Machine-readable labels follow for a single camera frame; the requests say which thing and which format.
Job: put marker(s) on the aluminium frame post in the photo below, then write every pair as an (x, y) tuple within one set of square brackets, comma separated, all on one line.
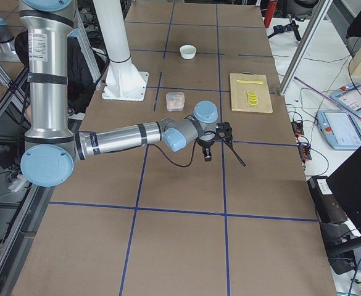
[(318, 15)]

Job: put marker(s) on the black computer box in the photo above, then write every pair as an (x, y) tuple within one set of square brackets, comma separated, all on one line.
[(338, 197)]

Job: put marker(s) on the clear plastic egg box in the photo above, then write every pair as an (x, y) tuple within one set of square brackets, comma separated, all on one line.
[(175, 101)]

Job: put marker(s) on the blue teach pendant near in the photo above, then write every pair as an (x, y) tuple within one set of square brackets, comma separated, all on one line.
[(339, 129)]

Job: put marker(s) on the yellow lemon slices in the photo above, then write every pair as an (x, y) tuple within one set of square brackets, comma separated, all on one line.
[(252, 98)]

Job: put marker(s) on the white round bowl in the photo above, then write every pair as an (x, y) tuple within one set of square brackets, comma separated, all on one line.
[(187, 51)]

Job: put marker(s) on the blue teach pendant far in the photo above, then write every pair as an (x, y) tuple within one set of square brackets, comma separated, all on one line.
[(349, 96)]

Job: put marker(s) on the blue teach pendant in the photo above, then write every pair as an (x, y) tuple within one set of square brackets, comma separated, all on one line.
[(339, 129), (349, 96)]

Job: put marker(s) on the red cylinder bottle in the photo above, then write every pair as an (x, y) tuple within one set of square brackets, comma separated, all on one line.
[(269, 13)]

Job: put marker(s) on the wooden cutting board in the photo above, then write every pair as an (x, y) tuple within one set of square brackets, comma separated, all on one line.
[(238, 93)]

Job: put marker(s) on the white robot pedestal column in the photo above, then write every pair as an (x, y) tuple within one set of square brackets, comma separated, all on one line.
[(124, 81)]

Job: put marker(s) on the person in black clothes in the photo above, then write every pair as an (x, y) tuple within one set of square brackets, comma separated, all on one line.
[(80, 82)]

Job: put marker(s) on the yellow plastic knife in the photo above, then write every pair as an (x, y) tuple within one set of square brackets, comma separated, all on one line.
[(249, 82)]

